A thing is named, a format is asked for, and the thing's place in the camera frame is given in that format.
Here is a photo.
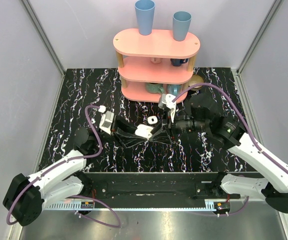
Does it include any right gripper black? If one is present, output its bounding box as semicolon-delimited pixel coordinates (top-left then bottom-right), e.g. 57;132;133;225
149;108;209;146

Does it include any white earbuds charging case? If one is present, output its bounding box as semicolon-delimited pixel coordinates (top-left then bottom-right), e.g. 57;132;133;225
147;116;158;125

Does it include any white oval pebble case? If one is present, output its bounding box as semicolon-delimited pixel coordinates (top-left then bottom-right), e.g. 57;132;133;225
135;124;153;139

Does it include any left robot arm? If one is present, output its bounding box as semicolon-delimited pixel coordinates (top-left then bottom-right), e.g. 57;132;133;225
2;124;103;226

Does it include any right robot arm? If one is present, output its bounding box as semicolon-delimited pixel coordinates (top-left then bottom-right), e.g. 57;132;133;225
148;94;288;214

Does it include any blue butterfly mug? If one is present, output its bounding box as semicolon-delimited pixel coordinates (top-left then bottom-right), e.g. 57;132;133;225
167;84;181;96

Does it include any teal glazed ceramic mug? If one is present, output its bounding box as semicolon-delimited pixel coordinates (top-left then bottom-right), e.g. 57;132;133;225
145;82;165;94

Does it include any brown ceramic bowl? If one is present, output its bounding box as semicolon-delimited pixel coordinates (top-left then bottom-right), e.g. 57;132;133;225
188;74;204;92

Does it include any pink three-tier wooden shelf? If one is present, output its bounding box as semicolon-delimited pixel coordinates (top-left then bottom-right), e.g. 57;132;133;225
113;28;201;103

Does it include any dark blue mug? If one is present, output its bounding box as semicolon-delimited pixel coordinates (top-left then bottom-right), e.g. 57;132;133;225
170;58;189;67

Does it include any pink mug on shelf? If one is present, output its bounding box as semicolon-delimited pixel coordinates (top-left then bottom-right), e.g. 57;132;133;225
151;57;162;64

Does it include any left orange connector board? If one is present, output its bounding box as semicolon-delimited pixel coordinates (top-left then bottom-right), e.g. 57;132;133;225
80;200;94;209

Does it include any orange connector board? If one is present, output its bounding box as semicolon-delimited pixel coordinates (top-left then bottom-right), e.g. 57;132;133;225
215;202;230;211
80;200;94;209

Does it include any right orange connector board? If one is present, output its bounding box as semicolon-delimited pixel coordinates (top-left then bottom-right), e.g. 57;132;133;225
215;202;230;211

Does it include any right light blue cup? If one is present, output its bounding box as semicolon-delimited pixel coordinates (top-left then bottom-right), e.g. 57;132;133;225
173;11;192;42

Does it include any light blue cup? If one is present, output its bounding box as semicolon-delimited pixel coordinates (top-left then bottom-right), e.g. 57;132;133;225
135;0;155;36
173;11;192;42

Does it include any left light blue cup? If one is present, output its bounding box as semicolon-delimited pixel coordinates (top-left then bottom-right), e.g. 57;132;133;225
135;0;155;36

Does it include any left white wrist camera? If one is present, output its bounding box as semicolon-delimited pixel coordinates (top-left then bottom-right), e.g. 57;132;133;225
99;111;114;135

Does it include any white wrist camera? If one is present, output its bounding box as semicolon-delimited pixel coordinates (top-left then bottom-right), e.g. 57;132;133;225
158;93;176;123
99;111;114;135

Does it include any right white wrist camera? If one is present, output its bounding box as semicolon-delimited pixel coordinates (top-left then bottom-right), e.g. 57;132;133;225
158;93;176;123

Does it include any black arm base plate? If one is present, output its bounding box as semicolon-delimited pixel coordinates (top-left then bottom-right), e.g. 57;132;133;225
76;172;240;199

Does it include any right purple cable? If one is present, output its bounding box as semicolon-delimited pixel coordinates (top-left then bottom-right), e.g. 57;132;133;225
171;82;288;217

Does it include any purple cable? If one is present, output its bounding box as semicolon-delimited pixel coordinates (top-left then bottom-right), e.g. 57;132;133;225
6;104;121;229
171;82;288;217

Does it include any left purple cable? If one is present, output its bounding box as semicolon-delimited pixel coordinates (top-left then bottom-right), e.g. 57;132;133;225
6;104;121;229

